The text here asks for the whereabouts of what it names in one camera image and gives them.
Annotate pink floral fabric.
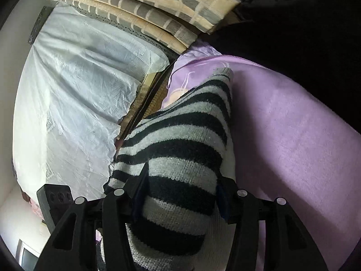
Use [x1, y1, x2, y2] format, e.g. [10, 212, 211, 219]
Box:
[21, 190, 44, 219]

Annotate black grey striped sweater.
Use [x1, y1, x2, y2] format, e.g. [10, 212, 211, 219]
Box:
[103, 67, 235, 270]

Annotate white lace cover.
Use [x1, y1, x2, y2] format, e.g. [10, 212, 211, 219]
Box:
[13, 3, 169, 199]

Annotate purple smile bed sheet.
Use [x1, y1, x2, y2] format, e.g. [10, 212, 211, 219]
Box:
[161, 43, 360, 270]

